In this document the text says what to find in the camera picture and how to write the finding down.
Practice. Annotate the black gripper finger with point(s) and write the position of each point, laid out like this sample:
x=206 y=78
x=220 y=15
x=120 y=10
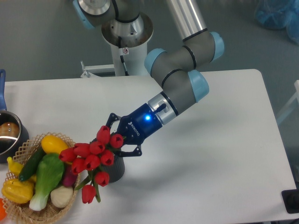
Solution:
x=112 y=119
x=135 y=153

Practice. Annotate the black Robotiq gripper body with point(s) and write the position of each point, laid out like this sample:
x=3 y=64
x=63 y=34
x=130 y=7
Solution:
x=138 y=125

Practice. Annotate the red tulip bouquet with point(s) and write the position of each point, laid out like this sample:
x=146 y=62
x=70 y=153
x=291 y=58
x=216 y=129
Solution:
x=89 y=158

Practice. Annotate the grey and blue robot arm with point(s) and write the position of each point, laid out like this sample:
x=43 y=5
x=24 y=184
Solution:
x=127 y=30

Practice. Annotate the dark grey ribbed vase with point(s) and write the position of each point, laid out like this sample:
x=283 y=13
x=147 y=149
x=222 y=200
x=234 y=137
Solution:
x=116 y=170

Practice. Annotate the yellow squash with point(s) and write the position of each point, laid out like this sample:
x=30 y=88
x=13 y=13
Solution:
x=62 y=146

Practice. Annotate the green bok choy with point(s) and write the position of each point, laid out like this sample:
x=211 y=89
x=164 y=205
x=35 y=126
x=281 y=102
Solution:
x=49 y=174

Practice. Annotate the white garlic bulb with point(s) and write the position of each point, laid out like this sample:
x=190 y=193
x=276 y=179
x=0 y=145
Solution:
x=61 y=196

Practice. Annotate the green cucumber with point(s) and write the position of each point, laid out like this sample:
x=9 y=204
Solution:
x=31 y=165

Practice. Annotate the yellow banana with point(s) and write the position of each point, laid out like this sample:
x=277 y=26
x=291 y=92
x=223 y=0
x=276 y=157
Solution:
x=14 y=166

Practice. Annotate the yellow bell pepper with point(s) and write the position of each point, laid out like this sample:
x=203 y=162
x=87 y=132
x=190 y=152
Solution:
x=17 y=191

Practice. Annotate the orange fruit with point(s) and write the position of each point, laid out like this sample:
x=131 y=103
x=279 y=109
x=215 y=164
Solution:
x=3 y=213

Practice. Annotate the black device at table edge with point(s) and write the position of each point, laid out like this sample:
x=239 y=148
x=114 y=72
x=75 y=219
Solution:
x=291 y=200

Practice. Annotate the blue plastic bag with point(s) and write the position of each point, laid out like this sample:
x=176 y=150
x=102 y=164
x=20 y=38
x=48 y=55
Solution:
x=279 y=14

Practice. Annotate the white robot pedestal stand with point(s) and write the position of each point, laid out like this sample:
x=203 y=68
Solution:
x=127 y=61

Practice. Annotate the blue handled metal pot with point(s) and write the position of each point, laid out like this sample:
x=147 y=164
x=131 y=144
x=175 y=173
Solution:
x=12 y=132

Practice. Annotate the white frame at right edge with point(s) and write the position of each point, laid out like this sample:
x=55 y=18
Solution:
x=289 y=106

